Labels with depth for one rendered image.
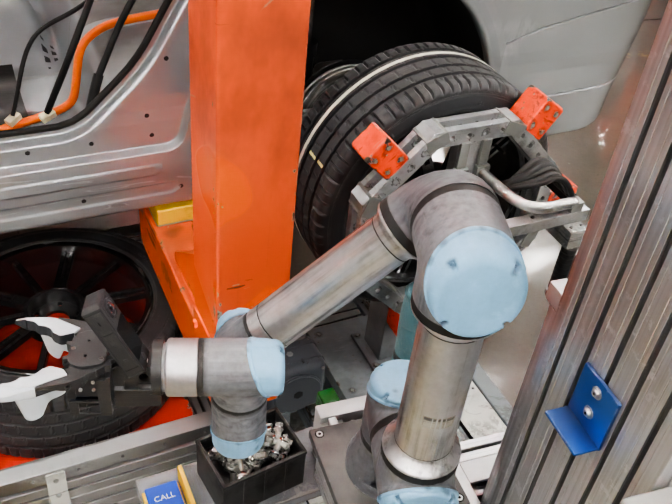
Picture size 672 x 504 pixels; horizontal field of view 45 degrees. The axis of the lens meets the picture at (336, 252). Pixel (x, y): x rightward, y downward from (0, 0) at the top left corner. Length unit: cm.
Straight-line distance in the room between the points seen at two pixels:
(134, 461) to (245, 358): 108
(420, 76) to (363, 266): 88
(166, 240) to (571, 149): 252
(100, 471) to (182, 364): 107
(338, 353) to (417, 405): 138
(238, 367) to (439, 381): 25
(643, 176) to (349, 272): 39
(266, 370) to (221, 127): 52
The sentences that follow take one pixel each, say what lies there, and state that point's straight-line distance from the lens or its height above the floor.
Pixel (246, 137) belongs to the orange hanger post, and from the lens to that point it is 144.
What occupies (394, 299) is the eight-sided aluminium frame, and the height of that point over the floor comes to 64.
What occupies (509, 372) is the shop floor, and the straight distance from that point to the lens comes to 286.
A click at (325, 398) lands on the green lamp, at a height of 66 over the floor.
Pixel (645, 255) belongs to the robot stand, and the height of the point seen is 147.
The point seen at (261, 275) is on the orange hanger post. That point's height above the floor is 92.
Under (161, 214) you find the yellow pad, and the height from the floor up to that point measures 72.
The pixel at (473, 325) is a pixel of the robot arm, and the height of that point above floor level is 137.
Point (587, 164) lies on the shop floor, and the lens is 408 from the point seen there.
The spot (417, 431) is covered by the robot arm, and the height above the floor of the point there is 113.
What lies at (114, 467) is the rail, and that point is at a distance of 208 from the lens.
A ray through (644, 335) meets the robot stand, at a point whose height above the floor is 138.
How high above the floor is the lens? 200
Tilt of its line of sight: 39 degrees down
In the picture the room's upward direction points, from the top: 7 degrees clockwise
